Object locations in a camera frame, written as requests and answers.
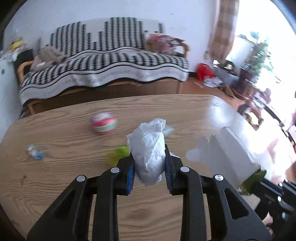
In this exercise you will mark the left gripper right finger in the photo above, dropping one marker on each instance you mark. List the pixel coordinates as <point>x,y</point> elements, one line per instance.
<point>212,208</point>

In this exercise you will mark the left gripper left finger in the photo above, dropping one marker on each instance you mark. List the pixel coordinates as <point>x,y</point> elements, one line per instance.
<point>84,201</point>

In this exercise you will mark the white torn paper box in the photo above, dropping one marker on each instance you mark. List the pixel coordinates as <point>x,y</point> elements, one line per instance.
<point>225,154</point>

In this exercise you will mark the yellow green snack wrapper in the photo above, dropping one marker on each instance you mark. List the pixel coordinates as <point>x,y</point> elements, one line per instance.
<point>114,155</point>

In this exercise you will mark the white tissue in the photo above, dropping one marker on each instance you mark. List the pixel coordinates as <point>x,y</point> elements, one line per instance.
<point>147,146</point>

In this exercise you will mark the small blue candy wrapper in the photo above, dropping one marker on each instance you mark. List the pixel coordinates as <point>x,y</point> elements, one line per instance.
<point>35,153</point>

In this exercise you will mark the pink children's tricycle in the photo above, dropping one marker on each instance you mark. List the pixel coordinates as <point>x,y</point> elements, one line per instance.
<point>254,104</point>

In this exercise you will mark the pink green toy ball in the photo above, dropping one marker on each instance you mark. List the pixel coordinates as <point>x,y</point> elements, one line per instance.
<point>103,122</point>

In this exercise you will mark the scattered papers on floor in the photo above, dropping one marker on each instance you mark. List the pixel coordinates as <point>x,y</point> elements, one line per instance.
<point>212,82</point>

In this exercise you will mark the potted green plant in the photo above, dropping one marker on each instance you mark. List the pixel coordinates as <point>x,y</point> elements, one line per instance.
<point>250,70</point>

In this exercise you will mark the white cabinet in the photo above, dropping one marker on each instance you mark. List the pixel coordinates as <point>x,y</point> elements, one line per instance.
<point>10,106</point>

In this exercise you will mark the wooden sofa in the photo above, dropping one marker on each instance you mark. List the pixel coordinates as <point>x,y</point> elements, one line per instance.
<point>101,69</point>

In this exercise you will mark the red plastic bag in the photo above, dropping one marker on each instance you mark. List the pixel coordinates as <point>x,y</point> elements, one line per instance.
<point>204,71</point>

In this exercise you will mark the brown fuzzy jacket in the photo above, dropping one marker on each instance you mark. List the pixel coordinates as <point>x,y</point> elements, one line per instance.
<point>47,57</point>

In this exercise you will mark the black speaker box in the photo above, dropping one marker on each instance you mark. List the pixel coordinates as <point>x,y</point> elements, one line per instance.
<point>25,56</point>

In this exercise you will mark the pink cartoon pillow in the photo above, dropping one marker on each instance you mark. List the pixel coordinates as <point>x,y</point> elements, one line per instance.
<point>164,44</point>

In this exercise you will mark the plaid curtain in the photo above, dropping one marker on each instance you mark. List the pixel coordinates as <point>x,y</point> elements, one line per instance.
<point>223,33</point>

